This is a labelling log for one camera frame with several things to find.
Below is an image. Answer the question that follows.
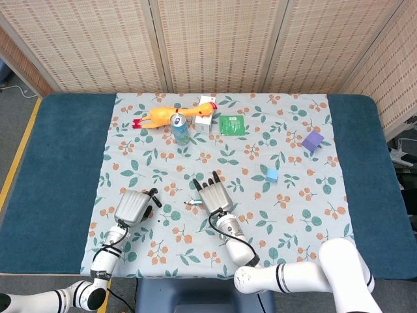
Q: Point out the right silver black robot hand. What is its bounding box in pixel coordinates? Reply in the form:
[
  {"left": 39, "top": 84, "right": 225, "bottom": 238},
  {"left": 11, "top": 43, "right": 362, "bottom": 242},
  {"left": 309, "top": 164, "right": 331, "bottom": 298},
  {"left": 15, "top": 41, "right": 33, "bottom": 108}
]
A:
[{"left": 192, "top": 170, "right": 239, "bottom": 216}]

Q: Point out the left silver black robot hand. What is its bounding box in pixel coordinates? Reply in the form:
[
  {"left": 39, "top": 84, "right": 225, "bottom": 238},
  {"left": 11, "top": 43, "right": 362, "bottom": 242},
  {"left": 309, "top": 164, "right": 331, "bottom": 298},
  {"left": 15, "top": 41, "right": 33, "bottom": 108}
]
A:
[{"left": 113, "top": 188, "right": 163, "bottom": 228}]

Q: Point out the blue robot base seat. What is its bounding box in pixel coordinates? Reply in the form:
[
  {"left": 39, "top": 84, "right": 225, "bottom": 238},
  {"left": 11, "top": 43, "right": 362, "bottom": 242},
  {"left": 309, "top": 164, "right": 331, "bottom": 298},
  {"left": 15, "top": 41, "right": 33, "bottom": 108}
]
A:
[{"left": 135, "top": 277, "right": 276, "bottom": 313}]

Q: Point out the floral tablecloth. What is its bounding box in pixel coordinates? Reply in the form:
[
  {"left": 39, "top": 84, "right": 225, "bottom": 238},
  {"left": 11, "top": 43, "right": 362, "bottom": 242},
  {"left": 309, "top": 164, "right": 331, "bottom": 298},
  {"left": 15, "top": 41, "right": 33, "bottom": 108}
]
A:
[{"left": 79, "top": 93, "right": 362, "bottom": 280}]

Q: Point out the white cardboard box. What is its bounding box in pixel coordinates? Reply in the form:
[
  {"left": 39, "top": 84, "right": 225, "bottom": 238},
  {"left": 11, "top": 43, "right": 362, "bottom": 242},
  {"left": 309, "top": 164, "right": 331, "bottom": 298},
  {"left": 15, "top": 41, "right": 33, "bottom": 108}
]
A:
[{"left": 194, "top": 95, "right": 218, "bottom": 134}]

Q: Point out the light blue drink can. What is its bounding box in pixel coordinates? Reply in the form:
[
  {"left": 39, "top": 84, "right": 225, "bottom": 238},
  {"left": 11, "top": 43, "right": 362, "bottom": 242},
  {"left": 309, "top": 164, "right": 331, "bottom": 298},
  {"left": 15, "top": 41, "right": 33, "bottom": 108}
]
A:
[{"left": 170, "top": 113, "right": 190, "bottom": 146}]

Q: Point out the green foil packet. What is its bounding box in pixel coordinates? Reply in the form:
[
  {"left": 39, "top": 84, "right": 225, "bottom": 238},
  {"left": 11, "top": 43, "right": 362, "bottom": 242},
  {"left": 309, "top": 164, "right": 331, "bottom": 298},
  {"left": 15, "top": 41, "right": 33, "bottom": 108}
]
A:
[{"left": 218, "top": 114, "right": 246, "bottom": 136}]

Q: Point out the dark blue table cover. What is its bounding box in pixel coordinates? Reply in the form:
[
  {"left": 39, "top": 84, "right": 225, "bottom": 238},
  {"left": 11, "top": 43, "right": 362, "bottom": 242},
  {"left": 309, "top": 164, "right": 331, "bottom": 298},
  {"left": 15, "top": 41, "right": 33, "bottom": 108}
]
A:
[{"left": 0, "top": 93, "right": 417, "bottom": 282}]

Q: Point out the yellow rubber chicken toy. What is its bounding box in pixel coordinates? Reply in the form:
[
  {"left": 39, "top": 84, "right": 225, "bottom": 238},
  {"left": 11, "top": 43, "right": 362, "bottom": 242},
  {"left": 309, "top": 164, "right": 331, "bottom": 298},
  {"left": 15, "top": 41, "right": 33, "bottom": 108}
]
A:
[{"left": 132, "top": 100, "right": 218, "bottom": 130}]

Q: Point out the purple block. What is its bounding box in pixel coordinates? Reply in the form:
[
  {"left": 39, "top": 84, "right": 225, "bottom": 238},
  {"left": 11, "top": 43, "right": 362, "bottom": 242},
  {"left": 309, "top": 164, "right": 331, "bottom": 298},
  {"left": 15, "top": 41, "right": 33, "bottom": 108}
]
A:
[{"left": 302, "top": 130, "right": 325, "bottom": 153}]

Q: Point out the bamboo folding screen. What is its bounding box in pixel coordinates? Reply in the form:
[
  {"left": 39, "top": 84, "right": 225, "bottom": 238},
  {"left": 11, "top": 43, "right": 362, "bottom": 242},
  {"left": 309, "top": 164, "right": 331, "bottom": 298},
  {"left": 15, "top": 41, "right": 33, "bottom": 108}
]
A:
[{"left": 0, "top": 0, "right": 417, "bottom": 133}]

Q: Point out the white equipment stand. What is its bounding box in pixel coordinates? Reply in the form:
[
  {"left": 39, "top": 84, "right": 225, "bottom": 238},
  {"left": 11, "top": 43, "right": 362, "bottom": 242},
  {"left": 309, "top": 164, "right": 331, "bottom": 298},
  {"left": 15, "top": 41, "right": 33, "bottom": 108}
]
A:
[{"left": 389, "top": 136, "right": 417, "bottom": 168}]

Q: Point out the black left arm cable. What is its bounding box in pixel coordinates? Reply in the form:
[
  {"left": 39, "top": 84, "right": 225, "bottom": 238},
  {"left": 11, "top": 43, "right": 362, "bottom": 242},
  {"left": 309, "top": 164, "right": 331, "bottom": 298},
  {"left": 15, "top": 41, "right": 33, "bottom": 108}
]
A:
[{"left": 93, "top": 220, "right": 135, "bottom": 312}]

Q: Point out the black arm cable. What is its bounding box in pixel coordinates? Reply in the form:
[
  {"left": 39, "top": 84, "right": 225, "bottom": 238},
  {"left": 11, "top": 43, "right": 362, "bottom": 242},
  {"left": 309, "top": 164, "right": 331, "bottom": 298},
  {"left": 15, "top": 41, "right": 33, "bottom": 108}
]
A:
[
  {"left": 93, "top": 220, "right": 135, "bottom": 312},
  {"left": 208, "top": 211, "right": 261, "bottom": 267}
]

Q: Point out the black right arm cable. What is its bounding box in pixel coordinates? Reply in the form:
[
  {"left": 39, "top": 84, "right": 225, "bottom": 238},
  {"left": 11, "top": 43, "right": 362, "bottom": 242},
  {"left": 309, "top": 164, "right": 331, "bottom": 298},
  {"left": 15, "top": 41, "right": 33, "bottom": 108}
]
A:
[{"left": 208, "top": 211, "right": 261, "bottom": 267}]

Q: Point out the white floor cable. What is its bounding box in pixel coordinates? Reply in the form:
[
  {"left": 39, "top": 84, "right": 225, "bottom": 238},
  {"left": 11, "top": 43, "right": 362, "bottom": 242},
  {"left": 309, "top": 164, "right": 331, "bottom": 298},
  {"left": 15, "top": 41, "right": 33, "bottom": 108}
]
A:
[{"left": 0, "top": 83, "right": 39, "bottom": 98}]

